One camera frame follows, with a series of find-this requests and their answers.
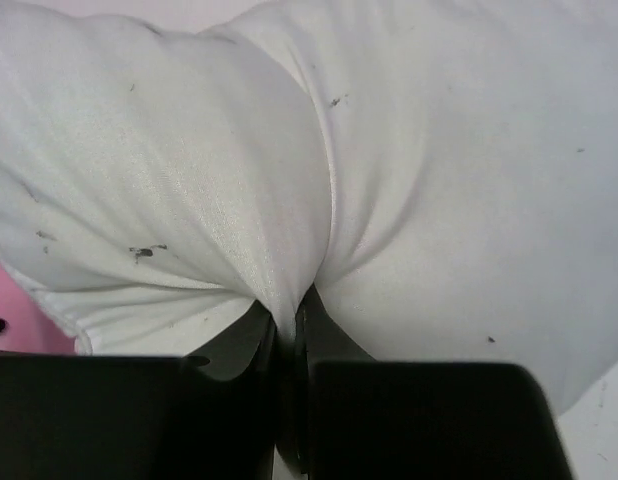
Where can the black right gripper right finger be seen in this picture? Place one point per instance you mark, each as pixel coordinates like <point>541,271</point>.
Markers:
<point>347,415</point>

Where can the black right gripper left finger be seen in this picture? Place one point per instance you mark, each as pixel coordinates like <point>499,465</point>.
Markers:
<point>206,415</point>

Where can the white pillow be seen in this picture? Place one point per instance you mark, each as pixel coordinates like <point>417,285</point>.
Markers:
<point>445,173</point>

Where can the pink fabric pillowcase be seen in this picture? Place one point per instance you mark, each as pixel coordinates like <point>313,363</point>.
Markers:
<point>23,326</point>

